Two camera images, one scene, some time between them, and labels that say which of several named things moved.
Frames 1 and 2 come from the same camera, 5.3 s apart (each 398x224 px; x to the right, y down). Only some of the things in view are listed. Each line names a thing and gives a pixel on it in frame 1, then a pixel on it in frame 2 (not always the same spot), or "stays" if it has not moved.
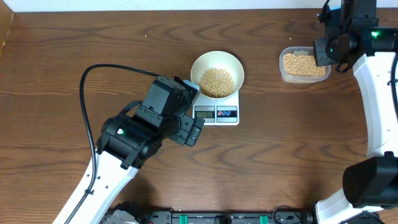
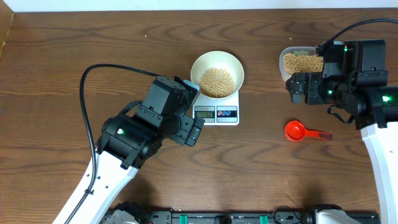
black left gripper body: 187,130 stays
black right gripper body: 321,56 -> 318,91
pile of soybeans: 219,83 stays
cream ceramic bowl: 217,74 stays
